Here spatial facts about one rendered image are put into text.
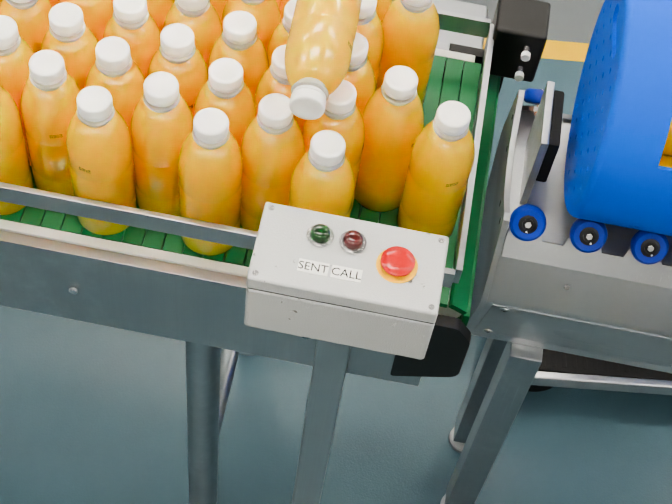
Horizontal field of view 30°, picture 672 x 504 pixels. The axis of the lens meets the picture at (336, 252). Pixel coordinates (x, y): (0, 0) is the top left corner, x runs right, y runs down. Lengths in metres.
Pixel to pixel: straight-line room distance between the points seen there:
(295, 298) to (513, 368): 0.62
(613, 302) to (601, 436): 0.93
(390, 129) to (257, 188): 0.17
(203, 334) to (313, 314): 0.34
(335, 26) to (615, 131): 0.32
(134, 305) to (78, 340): 0.91
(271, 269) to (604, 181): 0.38
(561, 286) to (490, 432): 0.50
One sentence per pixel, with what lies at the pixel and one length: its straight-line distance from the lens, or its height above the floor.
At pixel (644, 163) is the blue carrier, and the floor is 1.15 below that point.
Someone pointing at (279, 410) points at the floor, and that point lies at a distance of 2.44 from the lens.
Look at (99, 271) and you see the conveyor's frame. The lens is 1.57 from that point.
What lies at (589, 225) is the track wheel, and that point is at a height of 0.98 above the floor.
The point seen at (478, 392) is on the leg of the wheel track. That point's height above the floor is 0.24.
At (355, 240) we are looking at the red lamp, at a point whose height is 1.11.
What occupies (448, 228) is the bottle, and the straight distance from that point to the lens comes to 1.55.
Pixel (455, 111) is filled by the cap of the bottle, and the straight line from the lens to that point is 1.42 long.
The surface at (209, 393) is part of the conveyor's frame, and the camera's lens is 1.81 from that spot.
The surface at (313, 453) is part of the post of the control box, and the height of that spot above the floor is 0.64.
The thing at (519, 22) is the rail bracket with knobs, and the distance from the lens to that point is 1.70.
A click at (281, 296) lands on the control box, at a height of 1.08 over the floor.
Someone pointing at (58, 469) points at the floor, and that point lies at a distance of 2.40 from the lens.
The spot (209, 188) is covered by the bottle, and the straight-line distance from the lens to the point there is 1.42.
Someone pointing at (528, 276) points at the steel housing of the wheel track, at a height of 0.88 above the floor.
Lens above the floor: 2.19
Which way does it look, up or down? 56 degrees down
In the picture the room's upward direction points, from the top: 9 degrees clockwise
